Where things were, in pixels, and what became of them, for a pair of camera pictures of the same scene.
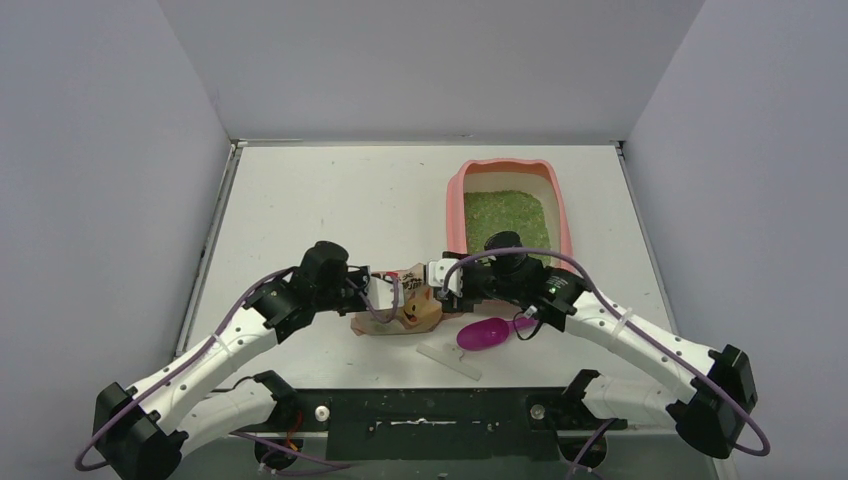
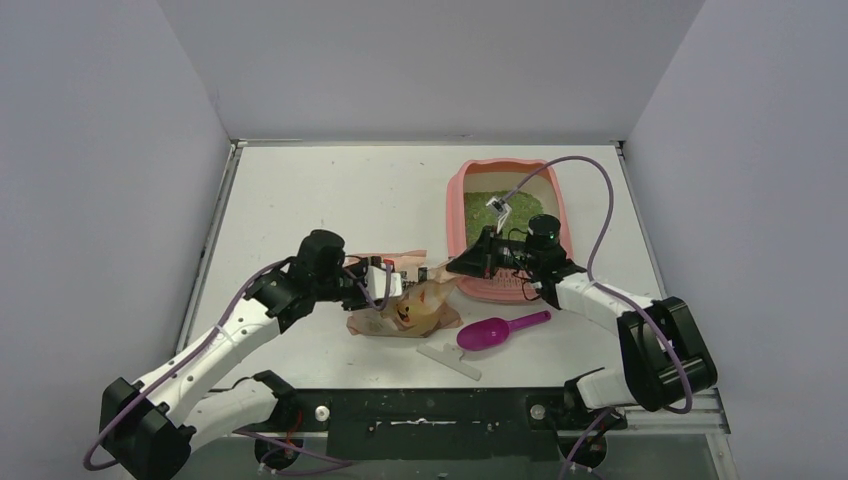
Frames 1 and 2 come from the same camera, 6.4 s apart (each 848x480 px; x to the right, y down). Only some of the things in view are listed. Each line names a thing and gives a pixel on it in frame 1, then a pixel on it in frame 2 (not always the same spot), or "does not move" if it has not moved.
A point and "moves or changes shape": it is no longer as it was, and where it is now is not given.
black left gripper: (361, 276) does not move
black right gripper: (453, 299) -> (491, 253)
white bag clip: (450, 358) does not move
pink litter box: (508, 175) does not move
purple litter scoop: (488, 333) does not move
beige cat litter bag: (421, 311) moves or changes shape
